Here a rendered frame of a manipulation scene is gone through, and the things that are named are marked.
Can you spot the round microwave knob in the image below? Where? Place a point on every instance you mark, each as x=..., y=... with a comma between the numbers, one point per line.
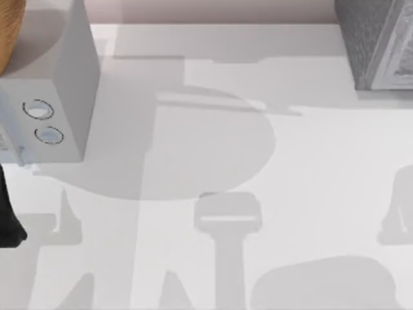
x=38, y=109
x=49, y=135

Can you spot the pale microwave oven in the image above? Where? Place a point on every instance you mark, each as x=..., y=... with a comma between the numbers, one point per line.
x=61, y=74

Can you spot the grey cabinet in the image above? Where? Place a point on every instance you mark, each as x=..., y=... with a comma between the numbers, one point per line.
x=371, y=38

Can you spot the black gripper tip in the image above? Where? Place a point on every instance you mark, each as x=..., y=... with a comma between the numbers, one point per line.
x=8, y=219

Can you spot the brown wooden basket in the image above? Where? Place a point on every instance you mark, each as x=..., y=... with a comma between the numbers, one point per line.
x=9, y=29

